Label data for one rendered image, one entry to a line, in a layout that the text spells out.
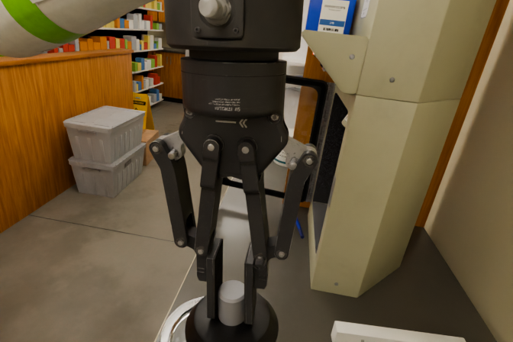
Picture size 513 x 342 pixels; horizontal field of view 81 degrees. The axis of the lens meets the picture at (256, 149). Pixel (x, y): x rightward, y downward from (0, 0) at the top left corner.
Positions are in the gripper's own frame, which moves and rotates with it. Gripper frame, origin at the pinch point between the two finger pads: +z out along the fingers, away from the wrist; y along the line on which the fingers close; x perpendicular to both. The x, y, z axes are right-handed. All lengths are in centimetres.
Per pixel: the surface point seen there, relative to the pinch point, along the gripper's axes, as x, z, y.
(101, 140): 189, 58, -149
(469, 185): 65, 16, 56
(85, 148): 190, 67, -166
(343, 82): 35.3, -14.6, 12.7
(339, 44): 35.2, -21.1, 11.1
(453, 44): 40, -22, 32
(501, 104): 65, -8, 58
